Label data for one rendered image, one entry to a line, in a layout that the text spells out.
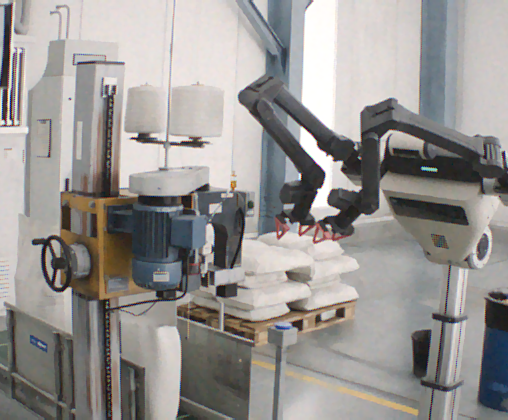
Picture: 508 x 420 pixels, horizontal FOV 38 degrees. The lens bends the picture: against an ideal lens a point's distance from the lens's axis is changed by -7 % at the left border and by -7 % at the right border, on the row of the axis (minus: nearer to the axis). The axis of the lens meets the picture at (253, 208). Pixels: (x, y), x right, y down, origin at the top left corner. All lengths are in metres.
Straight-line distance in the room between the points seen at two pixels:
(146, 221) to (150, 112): 0.43
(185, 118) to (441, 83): 8.91
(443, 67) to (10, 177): 7.28
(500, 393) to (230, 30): 5.15
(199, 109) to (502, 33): 8.87
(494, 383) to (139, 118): 2.74
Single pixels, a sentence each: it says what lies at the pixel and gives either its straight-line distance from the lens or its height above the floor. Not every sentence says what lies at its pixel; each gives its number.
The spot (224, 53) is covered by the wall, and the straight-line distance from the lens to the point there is 8.18.
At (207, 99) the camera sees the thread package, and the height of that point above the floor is 1.64.
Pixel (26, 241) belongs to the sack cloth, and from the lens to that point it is 3.71.
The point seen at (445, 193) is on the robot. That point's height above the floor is 1.39.
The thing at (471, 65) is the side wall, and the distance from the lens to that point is 11.15.
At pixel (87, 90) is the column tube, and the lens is 2.41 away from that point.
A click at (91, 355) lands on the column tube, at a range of 2.52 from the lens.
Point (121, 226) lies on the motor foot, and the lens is 2.39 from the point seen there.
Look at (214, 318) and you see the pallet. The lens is 5.64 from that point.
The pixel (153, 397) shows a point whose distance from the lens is 2.96.
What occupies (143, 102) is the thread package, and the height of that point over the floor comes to 1.63.
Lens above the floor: 1.62
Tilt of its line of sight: 7 degrees down
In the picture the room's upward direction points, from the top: 2 degrees clockwise
